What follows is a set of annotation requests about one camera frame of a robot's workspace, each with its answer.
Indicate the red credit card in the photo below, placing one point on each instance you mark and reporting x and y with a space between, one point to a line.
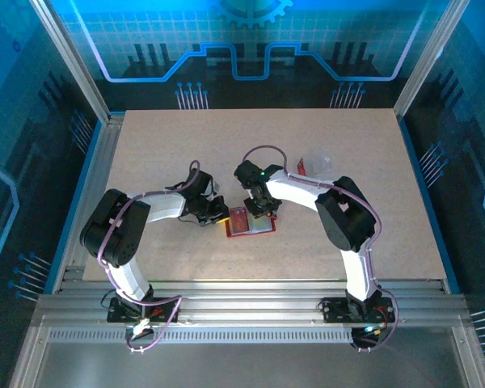
302 166
238 220

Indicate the red leather card holder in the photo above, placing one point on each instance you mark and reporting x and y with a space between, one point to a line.
262 230

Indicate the clear plastic card box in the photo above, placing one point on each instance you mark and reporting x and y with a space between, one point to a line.
318 163

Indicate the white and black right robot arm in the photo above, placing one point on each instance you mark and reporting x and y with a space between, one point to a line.
295 190

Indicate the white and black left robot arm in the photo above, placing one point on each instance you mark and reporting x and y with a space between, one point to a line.
165 206

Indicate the blue table edge strip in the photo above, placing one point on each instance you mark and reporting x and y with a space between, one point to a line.
427 202
91 161

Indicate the grey metal shelf panel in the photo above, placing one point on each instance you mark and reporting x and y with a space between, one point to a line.
246 363

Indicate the small lit controller board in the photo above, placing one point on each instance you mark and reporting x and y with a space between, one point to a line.
369 330

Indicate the aluminium frame beam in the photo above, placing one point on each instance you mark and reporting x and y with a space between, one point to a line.
246 307

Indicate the aluminium side rail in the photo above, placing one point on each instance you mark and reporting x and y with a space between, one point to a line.
104 161

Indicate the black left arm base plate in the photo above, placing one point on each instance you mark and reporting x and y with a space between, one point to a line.
117 311

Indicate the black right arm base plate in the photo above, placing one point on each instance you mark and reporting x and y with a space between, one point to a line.
331 311

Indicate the aluminium frame post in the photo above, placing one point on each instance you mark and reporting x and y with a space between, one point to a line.
427 60
73 60

